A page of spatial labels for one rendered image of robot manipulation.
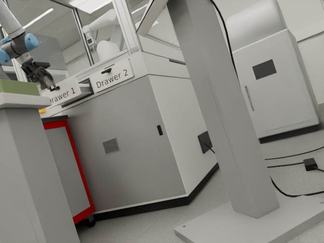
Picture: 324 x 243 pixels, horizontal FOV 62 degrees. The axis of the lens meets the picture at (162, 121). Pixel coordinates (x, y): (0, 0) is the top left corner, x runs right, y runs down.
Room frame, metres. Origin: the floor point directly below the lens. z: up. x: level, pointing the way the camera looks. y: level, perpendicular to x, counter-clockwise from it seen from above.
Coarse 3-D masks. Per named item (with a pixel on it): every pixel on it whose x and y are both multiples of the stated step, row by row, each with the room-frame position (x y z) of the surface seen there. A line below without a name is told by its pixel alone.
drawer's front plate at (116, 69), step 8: (120, 64) 1.60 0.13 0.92; (128, 64) 1.58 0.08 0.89; (112, 72) 1.63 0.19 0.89; (120, 72) 1.61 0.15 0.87; (128, 72) 1.59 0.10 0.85; (96, 80) 1.68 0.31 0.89; (104, 80) 1.66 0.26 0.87; (112, 80) 1.64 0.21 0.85; (120, 80) 1.62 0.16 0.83; (96, 88) 1.69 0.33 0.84; (104, 88) 1.67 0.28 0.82
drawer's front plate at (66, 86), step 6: (72, 78) 1.61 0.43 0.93; (60, 84) 1.65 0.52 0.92; (66, 84) 1.63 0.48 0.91; (72, 84) 1.61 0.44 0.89; (78, 84) 1.61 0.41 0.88; (48, 90) 1.70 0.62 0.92; (60, 90) 1.66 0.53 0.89; (66, 90) 1.64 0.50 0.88; (72, 90) 1.62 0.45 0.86; (78, 90) 1.60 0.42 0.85; (48, 96) 1.70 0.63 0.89; (54, 96) 1.68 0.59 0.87; (72, 96) 1.63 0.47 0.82; (54, 102) 1.69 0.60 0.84; (60, 102) 1.67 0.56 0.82; (48, 108) 1.72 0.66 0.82
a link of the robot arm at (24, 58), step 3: (24, 54) 1.46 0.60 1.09; (27, 54) 1.47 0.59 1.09; (18, 57) 1.45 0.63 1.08; (21, 57) 1.46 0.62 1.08; (24, 57) 1.46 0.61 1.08; (27, 57) 1.48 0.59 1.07; (30, 57) 1.49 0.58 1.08; (18, 60) 1.47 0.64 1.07; (21, 60) 1.46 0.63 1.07; (24, 60) 1.47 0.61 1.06; (27, 60) 1.48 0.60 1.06; (21, 63) 1.48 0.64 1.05; (24, 63) 1.48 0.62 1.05
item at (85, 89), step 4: (80, 84) 1.66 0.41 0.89; (84, 84) 1.70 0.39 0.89; (88, 84) 1.73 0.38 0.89; (80, 88) 1.65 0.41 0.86; (84, 88) 1.68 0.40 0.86; (88, 88) 1.72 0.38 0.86; (84, 92) 1.67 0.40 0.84; (88, 92) 1.71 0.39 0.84; (80, 96) 1.74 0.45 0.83; (68, 100) 1.74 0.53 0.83; (72, 100) 1.78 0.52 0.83; (60, 104) 1.78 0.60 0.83; (64, 104) 1.82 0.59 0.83
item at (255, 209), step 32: (192, 0) 1.05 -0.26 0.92; (192, 32) 1.06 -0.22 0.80; (192, 64) 1.13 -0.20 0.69; (224, 64) 1.06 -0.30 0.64; (224, 96) 1.05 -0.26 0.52; (224, 128) 1.05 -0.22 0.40; (224, 160) 1.12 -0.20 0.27; (256, 160) 1.06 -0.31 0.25; (256, 192) 1.05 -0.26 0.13; (192, 224) 1.20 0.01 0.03; (224, 224) 1.09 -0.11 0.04; (256, 224) 1.00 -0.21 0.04; (288, 224) 0.94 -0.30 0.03
